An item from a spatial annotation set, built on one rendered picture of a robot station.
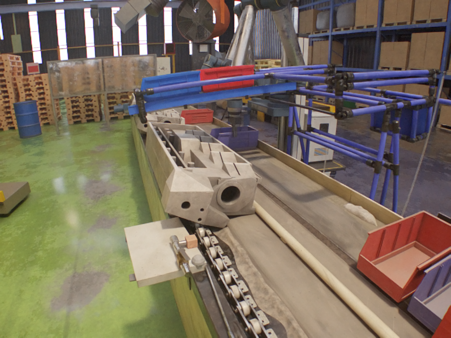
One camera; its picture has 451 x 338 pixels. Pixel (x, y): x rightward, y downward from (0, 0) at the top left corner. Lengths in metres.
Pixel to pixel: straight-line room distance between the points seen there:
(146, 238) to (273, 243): 0.45
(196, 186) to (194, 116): 2.06
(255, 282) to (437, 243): 0.67
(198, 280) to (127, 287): 1.19
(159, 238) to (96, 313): 1.01
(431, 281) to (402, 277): 0.15
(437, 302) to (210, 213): 0.81
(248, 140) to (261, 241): 1.15
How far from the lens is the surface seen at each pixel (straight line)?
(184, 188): 0.93
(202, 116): 2.99
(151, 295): 1.88
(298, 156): 3.09
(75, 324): 1.86
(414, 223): 1.10
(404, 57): 10.87
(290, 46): 2.36
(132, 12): 7.79
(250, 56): 3.32
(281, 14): 2.25
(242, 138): 2.02
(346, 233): 1.14
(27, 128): 7.64
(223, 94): 1.45
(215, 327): 0.71
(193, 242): 0.89
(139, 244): 0.95
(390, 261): 1.05
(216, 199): 1.06
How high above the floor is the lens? 1.34
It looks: 21 degrees down
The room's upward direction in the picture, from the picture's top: straight up
